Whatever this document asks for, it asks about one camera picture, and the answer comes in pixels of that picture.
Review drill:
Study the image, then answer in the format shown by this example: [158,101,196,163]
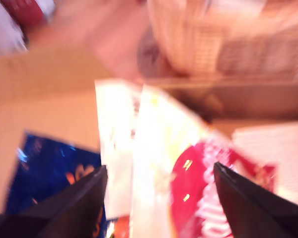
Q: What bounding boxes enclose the blue Terry's mini eggs bag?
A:
[4,128,130,238]

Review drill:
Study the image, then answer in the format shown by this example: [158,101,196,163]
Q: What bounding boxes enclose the brown cardboard box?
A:
[0,47,298,238]

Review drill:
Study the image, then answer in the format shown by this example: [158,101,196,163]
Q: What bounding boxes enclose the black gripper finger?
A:
[21,165,108,238]
[215,162,298,238]

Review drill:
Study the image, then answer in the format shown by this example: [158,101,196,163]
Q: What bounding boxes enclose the white Galaxy egg bag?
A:
[94,79,143,220]

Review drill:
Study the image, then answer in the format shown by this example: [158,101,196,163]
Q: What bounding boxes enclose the woven wicker basket with handle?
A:
[146,0,298,80]

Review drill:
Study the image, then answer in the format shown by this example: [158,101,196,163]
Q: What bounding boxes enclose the white red Maltesers bag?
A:
[130,84,278,238]

